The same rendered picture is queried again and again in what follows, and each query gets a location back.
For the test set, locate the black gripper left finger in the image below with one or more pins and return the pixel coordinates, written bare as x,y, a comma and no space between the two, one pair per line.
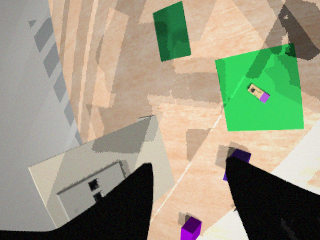
123,214

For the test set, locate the small purple block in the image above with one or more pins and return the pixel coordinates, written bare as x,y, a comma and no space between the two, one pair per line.
191,229

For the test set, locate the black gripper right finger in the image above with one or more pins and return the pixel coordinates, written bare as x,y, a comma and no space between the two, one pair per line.
269,207

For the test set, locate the dark purple block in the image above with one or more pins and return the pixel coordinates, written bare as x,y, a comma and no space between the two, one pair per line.
243,155

